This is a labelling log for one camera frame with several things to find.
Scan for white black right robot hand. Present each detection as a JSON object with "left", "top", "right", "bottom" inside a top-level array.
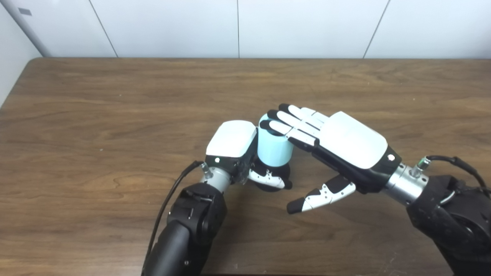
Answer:
[{"left": 259, "top": 103, "right": 402, "bottom": 215}]

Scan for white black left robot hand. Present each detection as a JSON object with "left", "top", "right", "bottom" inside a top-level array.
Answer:
[{"left": 205, "top": 120, "right": 293, "bottom": 190}]

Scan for light-blue hose piece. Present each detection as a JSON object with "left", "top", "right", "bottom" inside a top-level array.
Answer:
[{"left": 257, "top": 113, "right": 294, "bottom": 168}]

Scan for black flared nozzle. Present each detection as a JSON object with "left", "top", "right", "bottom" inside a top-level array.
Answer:
[{"left": 251, "top": 161, "right": 292, "bottom": 192}]

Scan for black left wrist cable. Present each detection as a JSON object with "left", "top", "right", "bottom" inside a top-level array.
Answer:
[{"left": 141, "top": 160, "right": 213, "bottom": 276}]

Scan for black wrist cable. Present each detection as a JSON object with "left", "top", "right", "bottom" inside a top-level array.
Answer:
[
  {"left": 410, "top": 155, "right": 491, "bottom": 192},
  {"left": 141, "top": 160, "right": 213, "bottom": 276}
]

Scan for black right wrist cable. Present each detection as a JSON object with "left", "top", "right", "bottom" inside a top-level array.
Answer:
[{"left": 410, "top": 155, "right": 491, "bottom": 192}]

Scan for grey wall corner post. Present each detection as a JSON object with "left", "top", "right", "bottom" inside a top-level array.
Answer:
[{"left": 0, "top": 0, "right": 51, "bottom": 58}]

